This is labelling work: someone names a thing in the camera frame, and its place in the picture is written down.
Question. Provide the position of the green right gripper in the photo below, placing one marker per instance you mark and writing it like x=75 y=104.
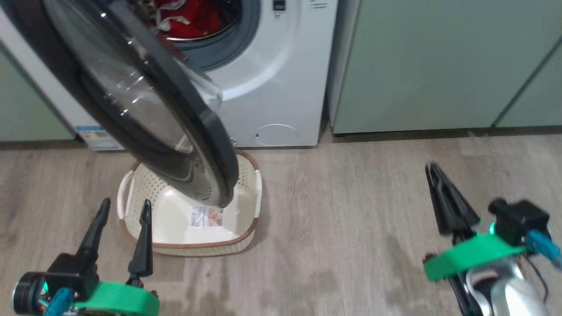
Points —
x=474 y=254

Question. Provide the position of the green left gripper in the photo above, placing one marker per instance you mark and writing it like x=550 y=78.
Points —
x=118 y=298

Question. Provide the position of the washing machine round door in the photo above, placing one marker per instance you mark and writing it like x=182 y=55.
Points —
x=206 y=145

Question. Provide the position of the red garment with white trim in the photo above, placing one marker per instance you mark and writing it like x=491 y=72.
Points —
x=175 y=19

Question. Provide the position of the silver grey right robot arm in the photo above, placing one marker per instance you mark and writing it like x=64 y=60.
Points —
x=505 y=294

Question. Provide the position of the white front-load washing machine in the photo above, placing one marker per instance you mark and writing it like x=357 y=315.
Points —
x=272 y=79

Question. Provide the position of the cream perforated laundry basket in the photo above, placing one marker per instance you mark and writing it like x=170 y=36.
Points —
x=175 y=219

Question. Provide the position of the paper label in basket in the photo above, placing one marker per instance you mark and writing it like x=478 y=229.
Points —
x=206 y=217

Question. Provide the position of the blue white energy label sticker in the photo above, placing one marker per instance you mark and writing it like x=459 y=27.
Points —
x=99 y=138

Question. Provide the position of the pale green cabinet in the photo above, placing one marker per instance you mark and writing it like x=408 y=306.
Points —
x=30 y=105
x=417 y=66

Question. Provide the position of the round drain filter cover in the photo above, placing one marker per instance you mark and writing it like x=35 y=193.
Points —
x=276 y=134

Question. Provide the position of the small black white sticker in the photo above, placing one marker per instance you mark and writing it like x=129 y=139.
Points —
x=279 y=5

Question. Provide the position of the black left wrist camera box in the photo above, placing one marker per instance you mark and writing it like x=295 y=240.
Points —
x=72 y=274

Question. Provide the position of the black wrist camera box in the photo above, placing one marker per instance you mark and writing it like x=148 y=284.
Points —
x=520 y=219
x=72 y=274

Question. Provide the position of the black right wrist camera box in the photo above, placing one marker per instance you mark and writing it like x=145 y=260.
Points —
x=520 y=219

